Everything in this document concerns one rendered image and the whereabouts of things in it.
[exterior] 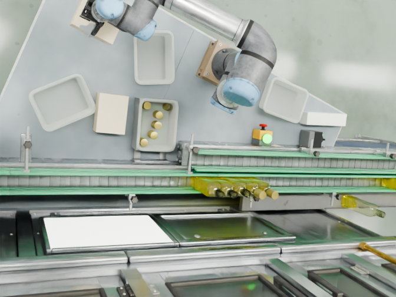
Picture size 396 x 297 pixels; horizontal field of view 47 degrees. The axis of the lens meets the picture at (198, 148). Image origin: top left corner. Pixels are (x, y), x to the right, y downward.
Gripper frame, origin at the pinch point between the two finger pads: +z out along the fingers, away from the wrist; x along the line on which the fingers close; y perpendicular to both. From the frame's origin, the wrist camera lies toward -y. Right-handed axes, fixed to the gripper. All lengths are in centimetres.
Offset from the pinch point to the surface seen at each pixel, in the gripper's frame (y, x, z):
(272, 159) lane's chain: -98, 19, 8
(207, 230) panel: -65, 55, -23
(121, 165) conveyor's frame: -33, 47, 8
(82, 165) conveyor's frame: -18, 53, 8
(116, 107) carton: -22.4, 26.4, 13.0
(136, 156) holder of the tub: -41, 42, 20
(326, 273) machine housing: -94, 49, -58
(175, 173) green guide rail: -53, 41, 0
